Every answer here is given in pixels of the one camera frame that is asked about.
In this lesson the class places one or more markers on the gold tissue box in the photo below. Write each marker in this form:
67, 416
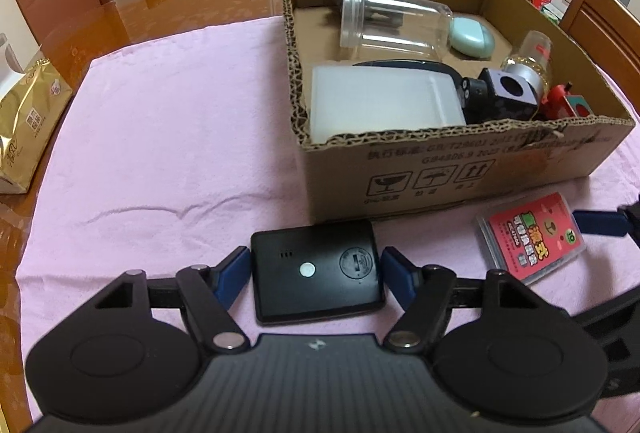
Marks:
30, 123

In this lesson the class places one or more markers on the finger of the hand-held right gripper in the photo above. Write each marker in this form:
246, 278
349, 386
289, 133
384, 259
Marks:
600, 224
615, 305

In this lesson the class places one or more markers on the clear plastic jar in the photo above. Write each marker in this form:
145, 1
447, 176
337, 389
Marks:
400, 28

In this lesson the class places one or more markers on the pink table cloth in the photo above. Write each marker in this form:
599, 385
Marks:
175, 138

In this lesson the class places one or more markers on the small clear silver-capped bottle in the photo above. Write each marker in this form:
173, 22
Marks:
532, 58

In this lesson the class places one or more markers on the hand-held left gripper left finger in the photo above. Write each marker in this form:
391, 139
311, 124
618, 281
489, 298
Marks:
232, 275

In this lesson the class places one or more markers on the cardboard box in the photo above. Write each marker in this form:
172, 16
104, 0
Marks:
450, 163

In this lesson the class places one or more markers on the wooden slat-back chair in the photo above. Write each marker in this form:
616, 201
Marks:
605, 13

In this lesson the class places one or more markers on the red card pack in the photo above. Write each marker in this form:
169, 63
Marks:
530, 238

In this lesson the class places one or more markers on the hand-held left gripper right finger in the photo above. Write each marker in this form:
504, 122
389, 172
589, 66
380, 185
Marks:
400, 275

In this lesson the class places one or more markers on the black device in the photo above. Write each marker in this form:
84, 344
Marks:
310, 298

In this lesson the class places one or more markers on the light blue oval case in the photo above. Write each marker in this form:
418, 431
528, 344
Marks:
470, 38

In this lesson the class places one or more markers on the small red toy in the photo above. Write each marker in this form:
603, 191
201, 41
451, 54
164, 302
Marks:
557, 100

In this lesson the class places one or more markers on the white plastic container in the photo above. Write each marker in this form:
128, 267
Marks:
380, 103

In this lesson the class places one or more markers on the black block with hole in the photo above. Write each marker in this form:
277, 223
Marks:
500, 105

